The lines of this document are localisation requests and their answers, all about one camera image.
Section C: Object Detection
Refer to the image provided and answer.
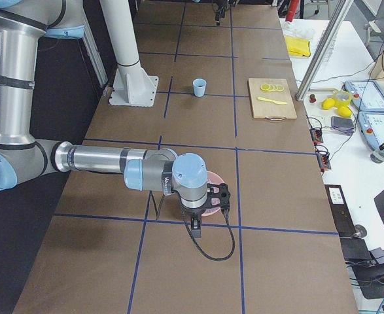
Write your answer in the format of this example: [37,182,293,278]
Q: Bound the small strawberry on desk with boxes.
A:
[309,94,316,103]

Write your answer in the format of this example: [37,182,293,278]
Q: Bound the light blue cup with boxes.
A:
[192,78,207,97]

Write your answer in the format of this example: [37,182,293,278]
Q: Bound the upper teach pendant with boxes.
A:
[344,80,384,113]

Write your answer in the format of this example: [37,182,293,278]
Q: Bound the wooden cutting board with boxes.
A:
[248,78,297,121]

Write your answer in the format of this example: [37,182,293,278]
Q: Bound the yellow lemon left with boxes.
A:
[321,98,336,110]

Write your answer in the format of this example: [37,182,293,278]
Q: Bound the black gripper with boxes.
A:
[181,200,209,237]
[213,0,228,26]

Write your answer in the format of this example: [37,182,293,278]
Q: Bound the red fire extinguisher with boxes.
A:
[285,0,300,22]

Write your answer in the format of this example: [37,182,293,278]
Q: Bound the yellow tape roll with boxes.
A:
[333,90,352,108]

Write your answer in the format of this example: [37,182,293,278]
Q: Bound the pink bowl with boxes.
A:
[202,171,224,217]

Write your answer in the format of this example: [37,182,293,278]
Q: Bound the aluminium frame post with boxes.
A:
[295,0,353,101]

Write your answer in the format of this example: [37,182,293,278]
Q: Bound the yellow toy knife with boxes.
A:
[257,96,288,105]

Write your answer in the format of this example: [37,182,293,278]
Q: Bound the lower teach pendant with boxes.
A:
[358,112,384,150]

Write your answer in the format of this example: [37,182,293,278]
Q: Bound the teach pendant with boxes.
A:
[358,112,384,150]
[344,80,384,113]

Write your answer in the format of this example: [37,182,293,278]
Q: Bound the yellow lemon slices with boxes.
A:
[260,83,285,92]

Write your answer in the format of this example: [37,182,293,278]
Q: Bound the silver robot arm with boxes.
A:
[0,38,209,245]

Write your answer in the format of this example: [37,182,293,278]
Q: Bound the yellow cloth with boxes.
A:
[285,36,311,57]

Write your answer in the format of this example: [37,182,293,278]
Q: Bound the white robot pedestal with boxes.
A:
[100,0,159,107]

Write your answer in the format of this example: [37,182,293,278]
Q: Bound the yellow lemon right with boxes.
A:
[337,106,353,118]

